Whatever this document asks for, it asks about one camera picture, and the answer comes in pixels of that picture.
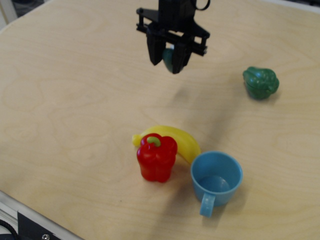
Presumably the red toy bell pepper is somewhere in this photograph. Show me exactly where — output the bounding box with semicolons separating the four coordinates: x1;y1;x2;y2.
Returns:
136;133;178;183

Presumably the black braided cable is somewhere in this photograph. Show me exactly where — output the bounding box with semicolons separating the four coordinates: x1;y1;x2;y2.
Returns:
0;218;20;240

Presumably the aluminium table frame rail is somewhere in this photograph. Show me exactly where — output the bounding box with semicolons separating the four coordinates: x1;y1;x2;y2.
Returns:
0;191;81;240

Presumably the black corner bracket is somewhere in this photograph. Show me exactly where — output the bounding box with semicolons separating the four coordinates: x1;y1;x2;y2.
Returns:
17;211;63;240

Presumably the green toy cucumber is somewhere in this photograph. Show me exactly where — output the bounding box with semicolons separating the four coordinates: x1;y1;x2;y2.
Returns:
162;48;174;73

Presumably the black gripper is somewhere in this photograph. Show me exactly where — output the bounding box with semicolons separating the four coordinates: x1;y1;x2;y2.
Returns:
136;0;210;74

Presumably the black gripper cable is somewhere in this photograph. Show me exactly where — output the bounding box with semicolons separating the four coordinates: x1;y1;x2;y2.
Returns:
192;0;211;11

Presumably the yellow toy banana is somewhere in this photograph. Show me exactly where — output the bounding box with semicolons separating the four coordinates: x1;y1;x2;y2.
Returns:
132;125;201;165

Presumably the blue cup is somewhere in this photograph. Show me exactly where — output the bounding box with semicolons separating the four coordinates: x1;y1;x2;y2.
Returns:
190;151;243;218

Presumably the green toy bell pepper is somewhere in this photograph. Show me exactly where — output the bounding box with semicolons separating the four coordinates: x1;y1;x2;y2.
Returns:
242;66;280;100

